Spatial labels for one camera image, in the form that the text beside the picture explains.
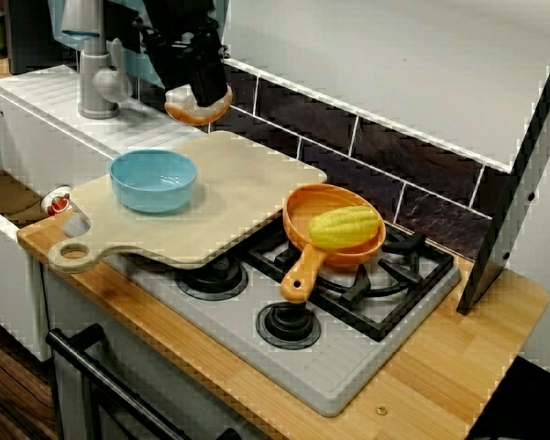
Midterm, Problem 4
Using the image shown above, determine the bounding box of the grey toy stove top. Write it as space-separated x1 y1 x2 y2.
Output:
104 219 462 418

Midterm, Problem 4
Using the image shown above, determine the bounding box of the black burner grate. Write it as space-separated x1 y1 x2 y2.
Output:
240 219 455 343

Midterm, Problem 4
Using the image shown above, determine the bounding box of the light blue plastic bowl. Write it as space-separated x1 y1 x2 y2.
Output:
108 148 198 215

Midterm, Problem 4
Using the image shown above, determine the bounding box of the yellow toy corn cob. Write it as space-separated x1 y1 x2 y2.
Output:
307 204 380 251

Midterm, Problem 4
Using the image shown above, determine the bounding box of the toy oven door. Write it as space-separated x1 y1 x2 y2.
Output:
43 269 267 440

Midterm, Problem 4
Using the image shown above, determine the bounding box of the orange toy frying pan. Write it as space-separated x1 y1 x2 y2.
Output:
279 182 387 303

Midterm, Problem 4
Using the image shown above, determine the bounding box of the black oven door handle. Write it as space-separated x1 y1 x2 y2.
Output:
45 323 239 440

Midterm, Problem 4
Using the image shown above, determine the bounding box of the white toy sink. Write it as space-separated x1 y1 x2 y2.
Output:
0 63 207 363

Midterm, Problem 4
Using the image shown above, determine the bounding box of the red tomato can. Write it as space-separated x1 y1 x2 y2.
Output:
40 184 72 217

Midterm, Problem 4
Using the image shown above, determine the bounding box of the black equipment box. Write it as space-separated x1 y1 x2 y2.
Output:
4 0 82 75

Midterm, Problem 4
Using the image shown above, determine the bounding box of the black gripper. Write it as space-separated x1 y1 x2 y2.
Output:
144 20 230 109

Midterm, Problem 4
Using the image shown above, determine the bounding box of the grey toy faucet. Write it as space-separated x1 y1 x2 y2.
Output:
61 0 134 120

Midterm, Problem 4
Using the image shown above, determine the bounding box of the light wooden cutting board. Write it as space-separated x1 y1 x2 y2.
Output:
48 130 329 276

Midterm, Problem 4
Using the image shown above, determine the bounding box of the black upright side panel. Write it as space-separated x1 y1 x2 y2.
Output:
456 27 550 316

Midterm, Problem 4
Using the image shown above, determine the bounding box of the black stove knob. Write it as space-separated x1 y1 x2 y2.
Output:
255 301 322 352
173 254 249 302

